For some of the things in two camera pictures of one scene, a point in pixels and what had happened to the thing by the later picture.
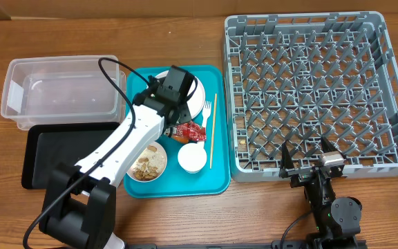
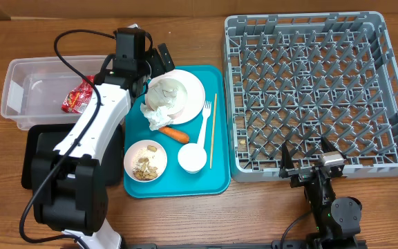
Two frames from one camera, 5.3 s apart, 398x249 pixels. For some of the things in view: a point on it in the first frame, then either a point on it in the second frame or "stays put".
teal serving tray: x=197 y=153 stays put
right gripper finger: x=287 y=162 stays put
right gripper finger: x=327 y=146 stays put
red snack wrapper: x=189 y=130 -> x=77 y=99
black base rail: x=320 y=242 stays put
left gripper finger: x=185 y=114 -> x=167 y=60
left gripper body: x=184 y=99 -> x=146 y=68
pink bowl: x=150 y=165 stays put
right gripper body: x=302 y=173 stays put
